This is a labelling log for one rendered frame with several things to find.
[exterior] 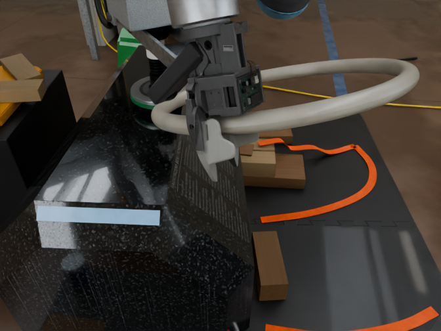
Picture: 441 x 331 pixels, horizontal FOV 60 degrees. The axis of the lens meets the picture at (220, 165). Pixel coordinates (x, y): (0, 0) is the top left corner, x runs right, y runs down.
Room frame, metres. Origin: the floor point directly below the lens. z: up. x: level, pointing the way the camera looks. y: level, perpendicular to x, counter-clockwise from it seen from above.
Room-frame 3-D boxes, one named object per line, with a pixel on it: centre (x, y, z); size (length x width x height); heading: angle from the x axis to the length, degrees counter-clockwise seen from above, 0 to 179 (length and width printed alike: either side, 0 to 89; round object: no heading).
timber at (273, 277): (1.09, -0.22, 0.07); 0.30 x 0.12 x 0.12; 4
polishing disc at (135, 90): (1.24, 0.21, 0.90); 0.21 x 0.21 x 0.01
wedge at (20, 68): (1.63, 0.90, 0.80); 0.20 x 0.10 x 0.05; 43
